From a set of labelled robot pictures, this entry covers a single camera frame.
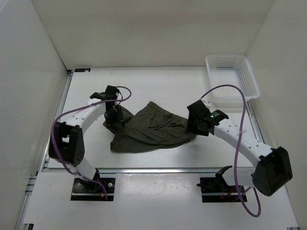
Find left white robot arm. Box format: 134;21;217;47
48;87;124;192

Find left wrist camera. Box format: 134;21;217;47
104;85;120;100

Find olive green shorts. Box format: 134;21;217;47
103;101;196;153

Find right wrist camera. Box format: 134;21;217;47
187;100;211;120

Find front aluminium rail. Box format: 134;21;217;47
98;167;221;174

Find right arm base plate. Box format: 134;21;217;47
197;177;240;203

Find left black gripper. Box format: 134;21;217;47
104;104;126;131

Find white perforated plastic basket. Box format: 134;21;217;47
205;54;260;105

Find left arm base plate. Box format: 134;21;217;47
71;177;116;202

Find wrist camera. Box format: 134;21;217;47
187;100;211;120
104;85;120;100

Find right aluminium rail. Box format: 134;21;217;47
244;100;274;174

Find aluminium rail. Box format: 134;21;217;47
244;100;274;174
98;167;221;174
14;69;74;230

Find left aluminium rail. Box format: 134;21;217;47
14;69;74;230

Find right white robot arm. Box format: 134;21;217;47
187;108;293;196

